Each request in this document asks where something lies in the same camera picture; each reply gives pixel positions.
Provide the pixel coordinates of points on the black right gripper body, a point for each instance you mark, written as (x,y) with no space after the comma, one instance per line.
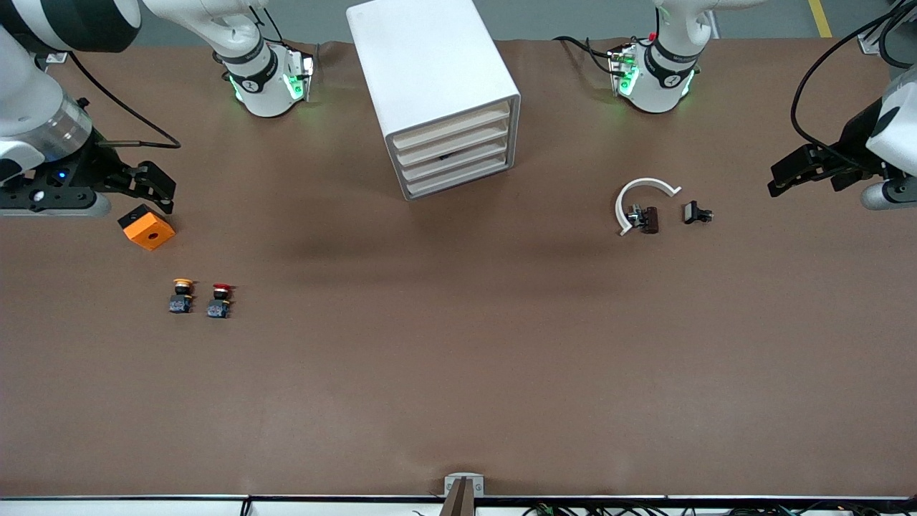
(98,169)

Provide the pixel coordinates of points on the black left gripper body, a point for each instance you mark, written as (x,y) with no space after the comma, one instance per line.
(854,138)

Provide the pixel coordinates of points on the red push button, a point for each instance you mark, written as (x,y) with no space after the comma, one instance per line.
(218,309)

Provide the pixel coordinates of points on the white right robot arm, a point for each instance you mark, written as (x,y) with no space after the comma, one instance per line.
(29,93)

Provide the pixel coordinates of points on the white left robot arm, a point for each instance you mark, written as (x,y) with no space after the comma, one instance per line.
(663,97)

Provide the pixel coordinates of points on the yellow push button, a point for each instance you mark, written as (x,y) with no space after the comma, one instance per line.
(181,304)

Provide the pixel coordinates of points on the orange box with black side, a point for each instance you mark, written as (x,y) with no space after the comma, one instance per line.
(150,233)

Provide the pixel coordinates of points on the white curved plastic arc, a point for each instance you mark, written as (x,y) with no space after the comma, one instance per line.
(645,181)

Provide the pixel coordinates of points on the aluminium frame post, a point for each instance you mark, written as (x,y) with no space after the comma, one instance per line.
(870,44)

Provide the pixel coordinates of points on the small black switch part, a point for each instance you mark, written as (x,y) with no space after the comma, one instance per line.
(691,212)

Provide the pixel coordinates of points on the dark brown switch part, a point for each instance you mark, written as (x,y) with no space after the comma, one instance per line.
(650,220)

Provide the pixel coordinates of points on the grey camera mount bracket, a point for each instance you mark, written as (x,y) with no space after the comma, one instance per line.
(463,494)

